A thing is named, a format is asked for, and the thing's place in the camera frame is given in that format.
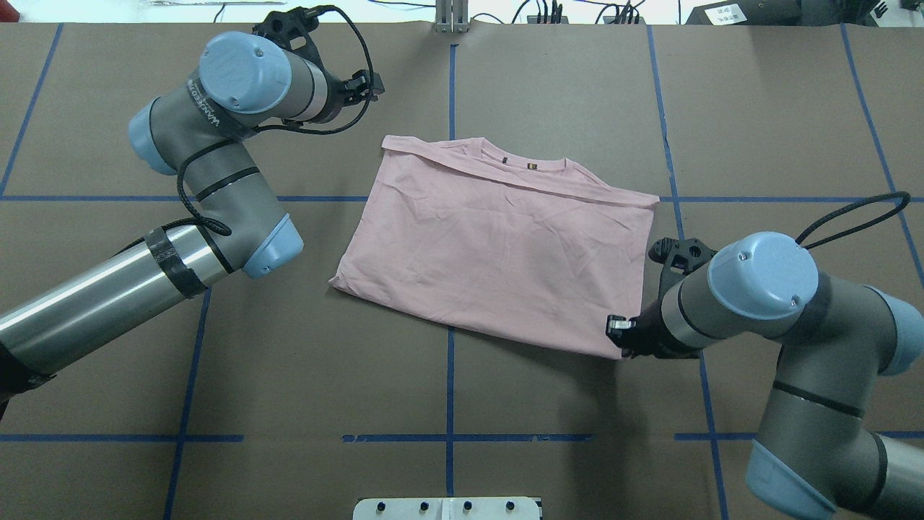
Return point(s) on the black control box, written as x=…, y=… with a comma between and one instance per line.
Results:
x=786, y=13

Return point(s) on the aluminium frame post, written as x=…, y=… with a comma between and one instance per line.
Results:
x=451, y=17

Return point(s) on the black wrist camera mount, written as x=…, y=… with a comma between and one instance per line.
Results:
x=285, y=27

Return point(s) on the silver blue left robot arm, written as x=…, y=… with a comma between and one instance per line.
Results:
x=244, y=84

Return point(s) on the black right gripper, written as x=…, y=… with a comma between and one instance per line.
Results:
x=649, y=328

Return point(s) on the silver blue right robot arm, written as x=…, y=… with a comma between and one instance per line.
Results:
x=811, y=455

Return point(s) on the pink t-shirt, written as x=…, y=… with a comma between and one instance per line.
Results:
x=465, y=234

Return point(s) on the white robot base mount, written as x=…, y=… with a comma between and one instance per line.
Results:
x=478, y=507

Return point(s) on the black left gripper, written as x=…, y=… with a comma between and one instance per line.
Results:
x=333, y=94

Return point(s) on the red cylinder bottle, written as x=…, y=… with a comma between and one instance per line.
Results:
x=8, y=12

